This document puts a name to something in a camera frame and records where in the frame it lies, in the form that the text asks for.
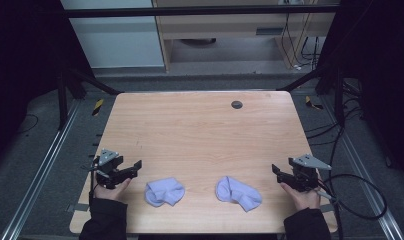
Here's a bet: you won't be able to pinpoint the thin black left gripper cable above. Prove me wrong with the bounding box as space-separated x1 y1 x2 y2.
80 157 103 204

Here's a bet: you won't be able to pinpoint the thin black floor cable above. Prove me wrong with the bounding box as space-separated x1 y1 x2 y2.
15 113 40 136

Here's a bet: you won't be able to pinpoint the black metal stand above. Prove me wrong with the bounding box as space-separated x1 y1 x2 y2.
276 64 346 128
57 65 123 132

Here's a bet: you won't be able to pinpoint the yellow black striped tape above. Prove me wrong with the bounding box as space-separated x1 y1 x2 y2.
91 98 105 117
304 95 325 111

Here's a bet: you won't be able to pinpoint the person's right hand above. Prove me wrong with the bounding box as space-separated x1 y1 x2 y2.
279 181 322 212

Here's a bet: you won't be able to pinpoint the hanging cables under desk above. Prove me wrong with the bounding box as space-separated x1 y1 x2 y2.
280 12 322 72

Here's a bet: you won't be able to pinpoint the black floor cables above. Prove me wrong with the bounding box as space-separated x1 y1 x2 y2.
304 79 366 148

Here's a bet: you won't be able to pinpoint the grey cable plug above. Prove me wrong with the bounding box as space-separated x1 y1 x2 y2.
315 189 338 203

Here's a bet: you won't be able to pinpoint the person's left hand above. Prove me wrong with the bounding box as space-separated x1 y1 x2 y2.
94 177 133 203

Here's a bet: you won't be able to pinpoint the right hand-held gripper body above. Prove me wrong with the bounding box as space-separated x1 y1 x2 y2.
287 153 333 194

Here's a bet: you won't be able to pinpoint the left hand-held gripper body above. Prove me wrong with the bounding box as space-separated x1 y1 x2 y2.
91 148 131 190

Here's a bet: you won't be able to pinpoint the aluminium floor rail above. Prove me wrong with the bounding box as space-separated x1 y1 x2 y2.
0 99 82 240
319 95 404 240

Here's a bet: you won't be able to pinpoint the light purple sock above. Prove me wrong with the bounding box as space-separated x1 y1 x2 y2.
144 177 186 208
214 175 263 213

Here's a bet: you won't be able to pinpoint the black horizontal frame bar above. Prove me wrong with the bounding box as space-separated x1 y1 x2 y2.
63 4 342 18

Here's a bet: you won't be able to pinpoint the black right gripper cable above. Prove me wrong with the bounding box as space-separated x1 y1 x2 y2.
318 173 388 240

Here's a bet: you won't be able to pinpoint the white cabinet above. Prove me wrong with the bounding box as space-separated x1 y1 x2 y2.
60 0 166 70

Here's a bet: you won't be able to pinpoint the dark curtain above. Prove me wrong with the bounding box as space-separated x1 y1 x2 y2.
0 0 95 168
318 0 404 188

